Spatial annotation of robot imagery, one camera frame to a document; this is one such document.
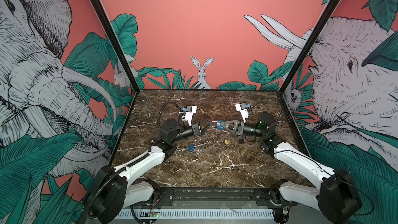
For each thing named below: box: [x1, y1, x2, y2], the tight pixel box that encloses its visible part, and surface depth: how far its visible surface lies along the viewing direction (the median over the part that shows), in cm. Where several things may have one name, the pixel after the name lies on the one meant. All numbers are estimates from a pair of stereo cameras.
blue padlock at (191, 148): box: [188, 144, 195, 152], surface depth 92 cm
